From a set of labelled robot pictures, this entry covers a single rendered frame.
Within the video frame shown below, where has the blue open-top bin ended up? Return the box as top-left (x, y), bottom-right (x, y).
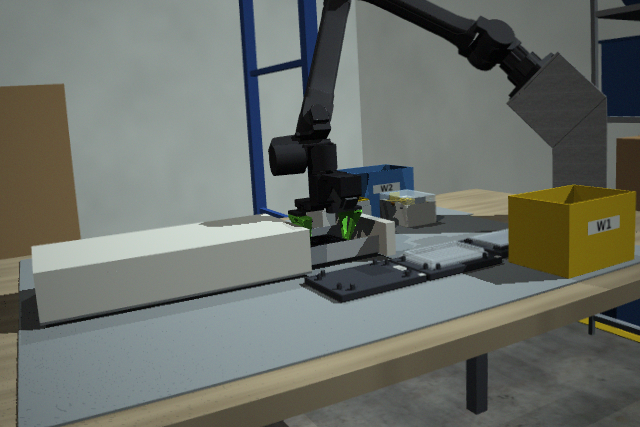
top-left (338, 164), bottom-right (414, 218)

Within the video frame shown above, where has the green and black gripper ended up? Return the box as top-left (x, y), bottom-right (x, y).
top-left (288, 197), bottom-right (362, 245)

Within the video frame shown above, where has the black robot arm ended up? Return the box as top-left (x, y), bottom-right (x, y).
top-left (268, 0), bottom-right (553, 210)

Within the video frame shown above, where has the grey flat mat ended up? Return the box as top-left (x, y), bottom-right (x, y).
top-left (18, 206), bottom-right (640, 427)

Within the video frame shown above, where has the yellow open-top box labelled w1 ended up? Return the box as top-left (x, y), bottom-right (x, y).
top-left (508, 185), bottom-right (636, 279)

